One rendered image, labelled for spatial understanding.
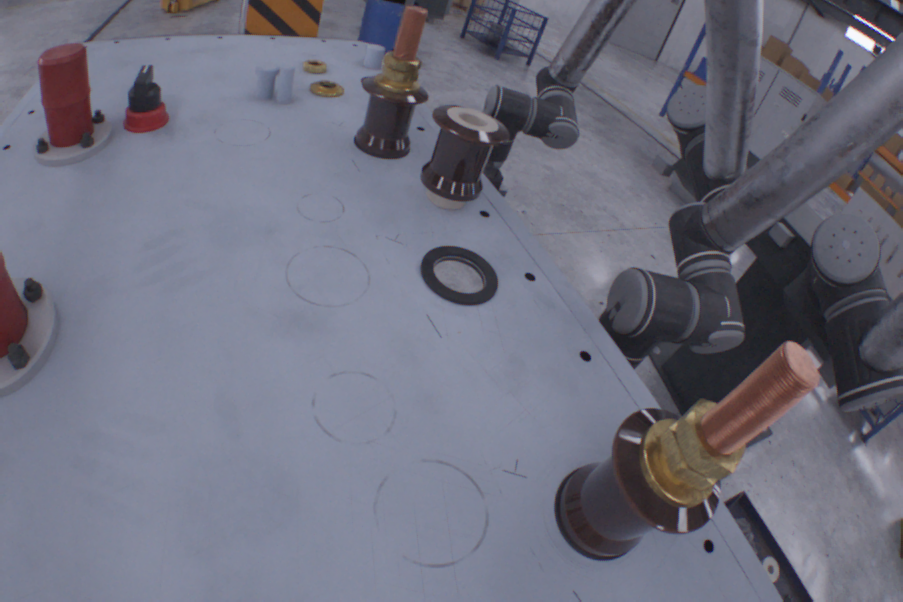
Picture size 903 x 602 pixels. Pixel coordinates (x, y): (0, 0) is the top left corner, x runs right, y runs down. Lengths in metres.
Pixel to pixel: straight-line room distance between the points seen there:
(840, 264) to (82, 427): 1.32
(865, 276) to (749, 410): 0.99
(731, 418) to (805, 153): 0.54
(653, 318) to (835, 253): 0.67
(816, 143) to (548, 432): 0.56
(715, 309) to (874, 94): 0.42
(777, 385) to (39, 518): 0.44
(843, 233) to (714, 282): 0.54
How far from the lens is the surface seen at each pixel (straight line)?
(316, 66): 0.89
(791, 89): 4.97
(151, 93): 0.66
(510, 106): 1.17
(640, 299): 0.67
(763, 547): 1.33
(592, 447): 0.40
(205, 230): 0.47
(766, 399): 0.25
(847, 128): 0.72
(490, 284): 0.46
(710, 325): 0.76
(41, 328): 0.42
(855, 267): 1.21
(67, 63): 0.61
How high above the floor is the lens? 1.66
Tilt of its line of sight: 39 degrees down
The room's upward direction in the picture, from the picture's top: 21 degrees clockwise
